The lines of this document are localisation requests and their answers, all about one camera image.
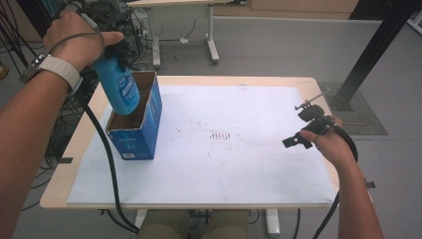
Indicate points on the grey floor grate mat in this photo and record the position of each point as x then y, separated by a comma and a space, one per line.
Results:
368, 113

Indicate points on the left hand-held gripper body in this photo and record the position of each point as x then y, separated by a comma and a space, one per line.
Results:
106, 16

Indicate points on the wristwatch with white band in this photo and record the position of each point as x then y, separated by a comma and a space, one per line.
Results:
61, 69

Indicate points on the person's left leg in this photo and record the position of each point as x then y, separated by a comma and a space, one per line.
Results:
162, 225

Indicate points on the black computer tower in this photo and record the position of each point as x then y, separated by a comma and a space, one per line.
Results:
135, 36

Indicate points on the white table mat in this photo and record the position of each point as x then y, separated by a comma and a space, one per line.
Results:
232, 166

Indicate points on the light wooden table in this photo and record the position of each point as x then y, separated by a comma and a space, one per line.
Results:
312, 89

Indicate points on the black metal stand post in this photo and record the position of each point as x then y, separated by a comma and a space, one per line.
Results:
33, 13
378, 43

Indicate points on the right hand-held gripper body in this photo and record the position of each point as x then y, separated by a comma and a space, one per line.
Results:
316, 124

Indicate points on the blue plastic bottle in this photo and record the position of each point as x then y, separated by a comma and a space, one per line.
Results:
117, 89

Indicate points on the person's left hand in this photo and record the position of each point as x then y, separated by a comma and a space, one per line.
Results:
76, 43

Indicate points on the blue cardboard box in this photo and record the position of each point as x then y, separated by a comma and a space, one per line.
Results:
137, 142

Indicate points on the person's right hand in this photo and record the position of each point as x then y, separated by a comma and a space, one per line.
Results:
335, 149

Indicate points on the white-legged desk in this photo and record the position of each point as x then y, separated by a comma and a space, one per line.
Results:
211, 36

